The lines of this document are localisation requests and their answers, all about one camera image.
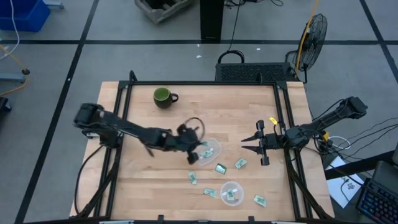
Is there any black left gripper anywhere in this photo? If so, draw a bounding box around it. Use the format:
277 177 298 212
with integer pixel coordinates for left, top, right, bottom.
169 124 208 166

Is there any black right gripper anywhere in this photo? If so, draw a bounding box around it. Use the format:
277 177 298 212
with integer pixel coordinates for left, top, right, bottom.
241 120 285 167

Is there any oval clear plastic container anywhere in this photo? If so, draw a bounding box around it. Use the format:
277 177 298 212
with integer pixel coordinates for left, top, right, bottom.
194 138 223 166

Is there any round clear plastic container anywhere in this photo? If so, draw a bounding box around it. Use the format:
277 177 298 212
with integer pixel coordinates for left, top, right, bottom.
220 180 245 207

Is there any dark green ceramic mug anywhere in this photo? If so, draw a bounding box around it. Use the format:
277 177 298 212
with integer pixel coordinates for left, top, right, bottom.
153 87 180 110

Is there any black perforated equipment case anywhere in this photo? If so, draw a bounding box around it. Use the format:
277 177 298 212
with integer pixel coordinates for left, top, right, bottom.
215 62 297 83

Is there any white printed paper sheet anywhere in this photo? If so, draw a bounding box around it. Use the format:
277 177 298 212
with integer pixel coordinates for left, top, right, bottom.
326 155 365 209

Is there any black floor beam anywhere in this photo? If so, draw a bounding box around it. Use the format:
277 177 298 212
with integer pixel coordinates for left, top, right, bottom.
324 150 396 181

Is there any black floor fan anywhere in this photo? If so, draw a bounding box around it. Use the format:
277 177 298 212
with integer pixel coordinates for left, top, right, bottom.
285 12 328 83

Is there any black tower stand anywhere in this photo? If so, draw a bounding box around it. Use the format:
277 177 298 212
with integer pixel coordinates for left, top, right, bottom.
199 0 225 42

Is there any dark laptop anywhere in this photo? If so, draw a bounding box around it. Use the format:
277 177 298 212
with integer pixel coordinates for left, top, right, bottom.
371 160 398 191

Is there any backlit computer keyboard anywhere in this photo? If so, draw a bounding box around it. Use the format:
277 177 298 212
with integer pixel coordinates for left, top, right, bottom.
355 179 398 224

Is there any grey wooden crate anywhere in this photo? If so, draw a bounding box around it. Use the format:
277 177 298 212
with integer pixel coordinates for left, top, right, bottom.
134 0 200 24

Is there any blue plastic bin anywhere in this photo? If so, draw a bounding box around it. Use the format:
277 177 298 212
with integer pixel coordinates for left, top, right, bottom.
0 0 52 32

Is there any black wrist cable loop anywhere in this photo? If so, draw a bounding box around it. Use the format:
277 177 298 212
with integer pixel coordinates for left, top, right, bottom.
182 116 207 141

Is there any black metal table frame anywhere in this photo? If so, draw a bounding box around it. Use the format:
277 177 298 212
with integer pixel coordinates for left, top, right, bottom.
70 70 335 220

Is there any white coiled cable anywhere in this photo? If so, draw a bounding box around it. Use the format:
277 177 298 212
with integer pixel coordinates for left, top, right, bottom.
328 135 352 151

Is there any black looped cable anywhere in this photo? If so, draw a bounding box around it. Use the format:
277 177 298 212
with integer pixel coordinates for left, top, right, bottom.
217 50 246 65

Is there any black floor cable bundle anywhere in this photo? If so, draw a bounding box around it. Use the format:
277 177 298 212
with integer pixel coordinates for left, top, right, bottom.
313 116 398 159

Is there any yellow hanging cable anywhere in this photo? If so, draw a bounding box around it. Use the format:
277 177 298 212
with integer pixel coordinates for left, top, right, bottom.
294 0 320 72

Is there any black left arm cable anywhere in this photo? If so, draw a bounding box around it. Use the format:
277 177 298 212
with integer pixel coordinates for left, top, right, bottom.
73 144 105 216

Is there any yellow floor cable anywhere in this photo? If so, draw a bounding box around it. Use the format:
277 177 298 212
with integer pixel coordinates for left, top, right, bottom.
0 45 29 97

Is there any white thin cable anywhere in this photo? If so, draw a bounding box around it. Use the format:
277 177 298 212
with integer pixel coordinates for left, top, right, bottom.
0 0 21 61

